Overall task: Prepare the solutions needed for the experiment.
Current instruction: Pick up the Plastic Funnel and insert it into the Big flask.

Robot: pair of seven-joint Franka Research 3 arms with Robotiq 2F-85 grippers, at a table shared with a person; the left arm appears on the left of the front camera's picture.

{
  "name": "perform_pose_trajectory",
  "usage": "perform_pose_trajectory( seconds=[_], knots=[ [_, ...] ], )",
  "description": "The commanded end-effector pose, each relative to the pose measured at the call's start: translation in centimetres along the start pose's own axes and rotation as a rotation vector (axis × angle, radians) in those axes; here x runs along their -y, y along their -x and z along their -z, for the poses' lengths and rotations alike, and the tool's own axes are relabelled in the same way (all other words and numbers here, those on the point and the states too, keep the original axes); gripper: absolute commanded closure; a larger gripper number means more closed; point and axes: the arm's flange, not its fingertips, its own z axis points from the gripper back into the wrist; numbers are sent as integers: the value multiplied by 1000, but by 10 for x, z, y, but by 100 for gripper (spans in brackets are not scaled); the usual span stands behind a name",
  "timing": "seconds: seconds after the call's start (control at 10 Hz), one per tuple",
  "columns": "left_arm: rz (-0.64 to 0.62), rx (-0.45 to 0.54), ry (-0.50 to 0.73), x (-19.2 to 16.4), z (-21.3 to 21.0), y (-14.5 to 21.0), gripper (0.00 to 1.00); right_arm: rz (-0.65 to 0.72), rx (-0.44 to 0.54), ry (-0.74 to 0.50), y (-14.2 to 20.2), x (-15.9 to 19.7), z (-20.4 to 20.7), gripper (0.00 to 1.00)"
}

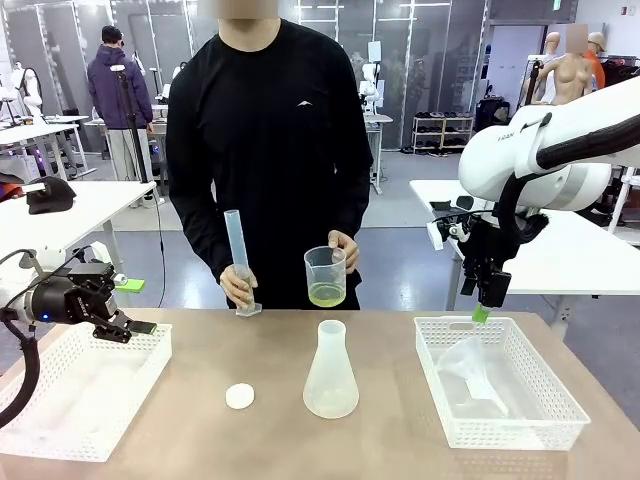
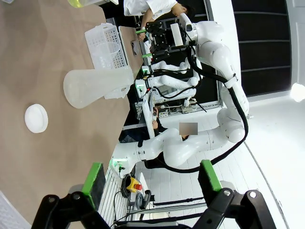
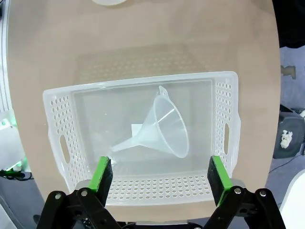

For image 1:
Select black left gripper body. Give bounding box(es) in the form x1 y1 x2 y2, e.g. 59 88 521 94
29 274 120 327

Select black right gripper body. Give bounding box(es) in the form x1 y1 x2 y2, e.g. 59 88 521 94
462 221 505 276

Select clear plastic funnel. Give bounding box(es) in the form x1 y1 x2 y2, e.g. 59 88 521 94
436 334 511 420

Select white perforated plastic basket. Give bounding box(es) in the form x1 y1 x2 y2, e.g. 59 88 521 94
413 315 592 450
0 322 173 463

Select clear graduated cylinder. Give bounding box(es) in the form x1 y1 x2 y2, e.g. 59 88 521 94
223 209 264 319

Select white round flask cap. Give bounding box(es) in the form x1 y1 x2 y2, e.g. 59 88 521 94
225 382 256 411

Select clear measuring beaker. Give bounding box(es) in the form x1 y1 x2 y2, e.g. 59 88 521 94
303 244 349 308

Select translucent conical flask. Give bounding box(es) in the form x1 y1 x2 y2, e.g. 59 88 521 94
302 320 361 419

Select person's left forearm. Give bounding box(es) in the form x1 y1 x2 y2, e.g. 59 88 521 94
339 189 374 242

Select person's right forearm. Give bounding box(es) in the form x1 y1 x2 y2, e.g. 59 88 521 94
182 194 239 281

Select person's right hand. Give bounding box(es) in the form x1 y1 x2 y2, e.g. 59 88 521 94
219 262 260 308

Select person's left hand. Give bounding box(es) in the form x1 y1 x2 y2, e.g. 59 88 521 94
328 230 362 275

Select white table with cap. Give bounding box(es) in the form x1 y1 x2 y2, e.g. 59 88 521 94
0 179 158 311

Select black baseball cap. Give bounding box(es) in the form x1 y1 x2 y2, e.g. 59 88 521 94
25 175 77 216

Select shoe rack with shoes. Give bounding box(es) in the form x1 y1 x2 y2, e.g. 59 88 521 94
412 112 475 156

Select red orange object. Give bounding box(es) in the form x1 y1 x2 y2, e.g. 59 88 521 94
0 172 25 202

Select black bag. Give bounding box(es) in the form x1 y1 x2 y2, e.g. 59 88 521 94
474 97 511 134

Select white background desk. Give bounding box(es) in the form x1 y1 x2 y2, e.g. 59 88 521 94
0 114 99 182

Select person in black sweater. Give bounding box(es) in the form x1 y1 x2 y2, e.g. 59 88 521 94
165 0 374 311

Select person in purple hoodie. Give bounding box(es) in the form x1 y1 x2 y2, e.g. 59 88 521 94
87 24 154 184

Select white mannequin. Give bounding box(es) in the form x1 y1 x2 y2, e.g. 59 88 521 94
542 32 562 66

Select dark clothes on rack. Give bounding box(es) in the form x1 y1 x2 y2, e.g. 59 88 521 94
599 54 640 81

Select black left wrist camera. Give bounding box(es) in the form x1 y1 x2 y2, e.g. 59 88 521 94
66 262 117 290

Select thin black hanging cable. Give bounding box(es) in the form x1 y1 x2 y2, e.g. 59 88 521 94
154 197 168 307

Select black right arm cable sleeve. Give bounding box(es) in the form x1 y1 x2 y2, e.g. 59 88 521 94
492 112 640 261

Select black camera tripod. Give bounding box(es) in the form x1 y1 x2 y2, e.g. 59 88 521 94
110 63 151 184

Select black stand with camera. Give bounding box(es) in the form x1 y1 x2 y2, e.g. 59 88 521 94
519 55 545 107

